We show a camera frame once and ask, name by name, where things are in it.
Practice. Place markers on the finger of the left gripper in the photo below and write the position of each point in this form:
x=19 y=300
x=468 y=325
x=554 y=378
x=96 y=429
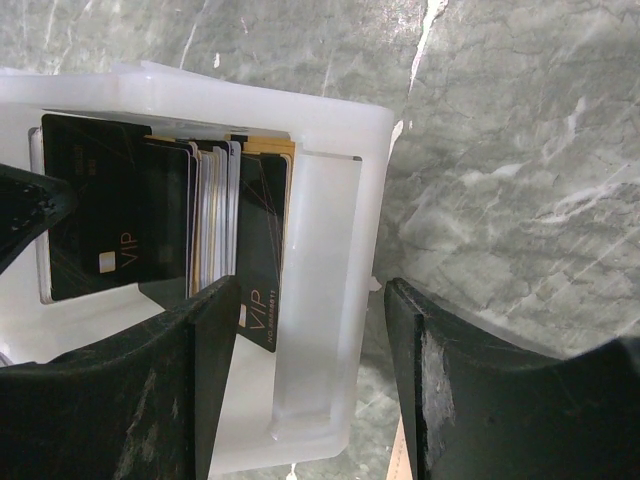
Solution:
x=30 y=205

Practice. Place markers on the white card tray box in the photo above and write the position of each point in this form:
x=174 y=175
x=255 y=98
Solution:
x=296 y=403

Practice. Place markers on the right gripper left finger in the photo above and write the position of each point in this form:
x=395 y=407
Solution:
x=141 y=404

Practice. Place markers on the cards stack in tray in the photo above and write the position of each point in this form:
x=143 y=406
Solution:
x=157 y=212

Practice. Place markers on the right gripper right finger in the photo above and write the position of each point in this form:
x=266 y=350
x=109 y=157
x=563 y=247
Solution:
x=475 y=406

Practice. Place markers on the black VIP card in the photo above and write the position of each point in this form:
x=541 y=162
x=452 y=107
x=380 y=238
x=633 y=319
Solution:
x=263 y=198

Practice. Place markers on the beige card holder wallet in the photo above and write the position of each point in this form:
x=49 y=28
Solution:
x=399 y=467

